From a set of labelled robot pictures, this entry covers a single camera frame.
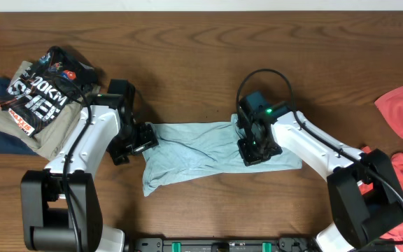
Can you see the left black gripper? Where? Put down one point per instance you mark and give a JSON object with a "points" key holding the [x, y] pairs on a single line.
{"points": [[149, 138]]}

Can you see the navy blue folded garment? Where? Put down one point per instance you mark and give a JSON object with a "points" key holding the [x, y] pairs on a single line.
{"points": [[10, 144]]}

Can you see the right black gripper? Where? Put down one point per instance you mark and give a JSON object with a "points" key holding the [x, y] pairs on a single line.
{"points": [[249, 157]]}

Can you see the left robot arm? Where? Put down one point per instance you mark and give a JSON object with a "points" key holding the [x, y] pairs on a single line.
{"points": [[60, 206]]}

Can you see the black printed folded shirt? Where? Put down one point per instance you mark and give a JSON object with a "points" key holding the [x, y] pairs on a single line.
{"points": [[42, 91]]}

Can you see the khaki folded garment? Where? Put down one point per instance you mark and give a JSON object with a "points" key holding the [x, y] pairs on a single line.
{"points": [[50, 140]]}

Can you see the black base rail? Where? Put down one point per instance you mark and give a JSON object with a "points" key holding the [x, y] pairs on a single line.
{"points": [[281, 244]]}

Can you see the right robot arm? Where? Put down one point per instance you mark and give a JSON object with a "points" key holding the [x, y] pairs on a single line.
{"points": [[366, 198]]}

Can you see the light blue t-shirt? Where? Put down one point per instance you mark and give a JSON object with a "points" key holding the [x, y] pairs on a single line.
{"points": [[188, 151]]}

